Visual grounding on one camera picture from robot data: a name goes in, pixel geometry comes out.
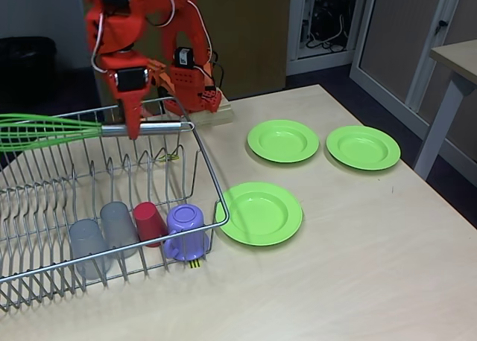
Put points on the translucent grey plastic cup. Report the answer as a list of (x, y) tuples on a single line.
[(87, 240), (117, 222)]

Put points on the red plastic cup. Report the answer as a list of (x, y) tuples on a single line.
[(149, 222)]

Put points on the purple plastic mug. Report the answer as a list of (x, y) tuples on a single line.
[(186, 222)]

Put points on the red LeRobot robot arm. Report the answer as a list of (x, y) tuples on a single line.
[(186, 80)]

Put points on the orange table clamp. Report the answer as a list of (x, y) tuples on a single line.
[(160, 78)]

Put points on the wooden base block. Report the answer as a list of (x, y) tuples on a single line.
[(223, 114)]

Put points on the brown pin board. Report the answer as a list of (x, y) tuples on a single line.
[(253, 39)]

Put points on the green plastic plate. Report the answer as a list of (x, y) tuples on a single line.
[(283, 141), (261, 214), (363, 147)]

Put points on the white office cupboard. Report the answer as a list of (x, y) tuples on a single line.
[(395, 39)]

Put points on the black cupboard lock knob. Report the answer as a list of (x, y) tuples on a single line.
[(441, 23)]

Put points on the beige side table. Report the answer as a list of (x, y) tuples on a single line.
[(458, 52)]

